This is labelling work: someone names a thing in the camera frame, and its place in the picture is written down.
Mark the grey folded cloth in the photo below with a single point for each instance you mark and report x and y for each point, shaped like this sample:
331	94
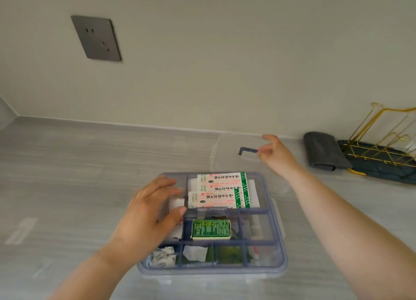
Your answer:
325	151

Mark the crumpled white sachet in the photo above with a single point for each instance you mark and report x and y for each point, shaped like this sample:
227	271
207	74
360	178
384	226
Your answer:
161	258

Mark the white paper packet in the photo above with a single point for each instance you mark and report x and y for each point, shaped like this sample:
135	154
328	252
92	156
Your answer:
195	253

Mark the person's left forearm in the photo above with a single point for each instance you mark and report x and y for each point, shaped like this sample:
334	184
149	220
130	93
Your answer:
94	277

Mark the small green medicine box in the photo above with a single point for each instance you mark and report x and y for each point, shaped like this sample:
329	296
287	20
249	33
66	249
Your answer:
211	229

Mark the person's left hand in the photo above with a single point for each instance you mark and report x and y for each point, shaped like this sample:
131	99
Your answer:
139	221

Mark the person's left middle finger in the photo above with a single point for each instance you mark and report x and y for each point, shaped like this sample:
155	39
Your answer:
161	182

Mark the white green plaster box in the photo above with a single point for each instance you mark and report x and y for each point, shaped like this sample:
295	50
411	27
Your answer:
224	179
217	199

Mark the grey wall socket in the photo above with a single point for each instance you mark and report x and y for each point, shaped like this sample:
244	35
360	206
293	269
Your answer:
97	38

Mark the person's right forearm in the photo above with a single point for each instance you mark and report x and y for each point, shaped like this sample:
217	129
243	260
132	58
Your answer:
351	241

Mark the clear divided medicine box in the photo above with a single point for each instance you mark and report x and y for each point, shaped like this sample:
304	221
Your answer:
260	243

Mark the white blister card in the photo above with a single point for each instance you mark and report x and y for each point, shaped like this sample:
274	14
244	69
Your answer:
177	203

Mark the person's right hand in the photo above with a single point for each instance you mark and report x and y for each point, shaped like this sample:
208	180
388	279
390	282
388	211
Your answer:
281	158

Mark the person's left thumb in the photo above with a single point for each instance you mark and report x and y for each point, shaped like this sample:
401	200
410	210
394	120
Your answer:
174	215

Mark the dark green tray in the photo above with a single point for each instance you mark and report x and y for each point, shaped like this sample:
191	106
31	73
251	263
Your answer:
377	169

